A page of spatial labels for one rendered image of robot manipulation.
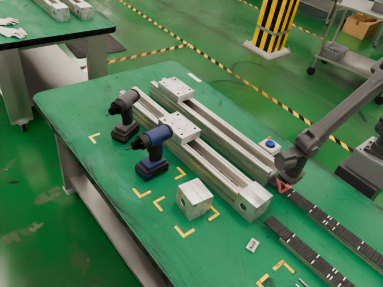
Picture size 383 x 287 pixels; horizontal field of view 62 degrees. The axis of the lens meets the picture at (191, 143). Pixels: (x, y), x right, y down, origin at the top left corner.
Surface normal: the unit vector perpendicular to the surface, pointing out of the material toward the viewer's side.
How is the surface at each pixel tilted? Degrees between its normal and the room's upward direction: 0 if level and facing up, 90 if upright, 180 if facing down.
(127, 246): 0
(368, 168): 90
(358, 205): 0
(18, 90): 90
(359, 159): 90
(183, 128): 0
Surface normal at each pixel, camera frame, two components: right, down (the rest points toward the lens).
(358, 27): -0.72, 0.36
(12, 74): 0.63, 0.57
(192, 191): 0.14, -0.75
